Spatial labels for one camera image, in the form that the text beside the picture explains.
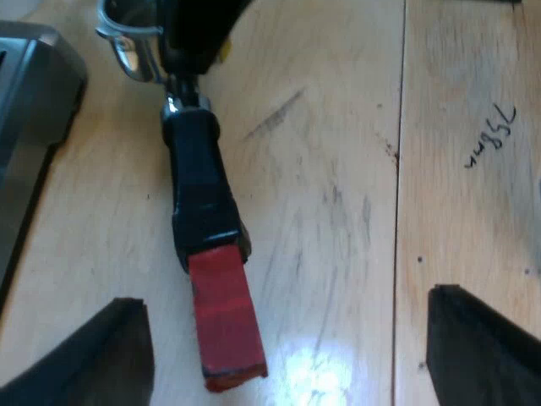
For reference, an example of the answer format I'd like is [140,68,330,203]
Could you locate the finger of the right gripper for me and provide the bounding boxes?
[163,0,255,77]

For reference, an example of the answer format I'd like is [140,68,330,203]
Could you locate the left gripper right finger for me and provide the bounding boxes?
[425,284,541,406]

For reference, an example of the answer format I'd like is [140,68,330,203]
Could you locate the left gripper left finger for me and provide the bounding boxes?
[0,297,156,406]

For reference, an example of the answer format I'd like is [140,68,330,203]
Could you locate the filter holder with red-ended handle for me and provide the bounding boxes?
[95,0,269,392]

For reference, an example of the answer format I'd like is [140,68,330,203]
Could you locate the steel espresso machine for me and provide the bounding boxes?
[0,19,90,316]

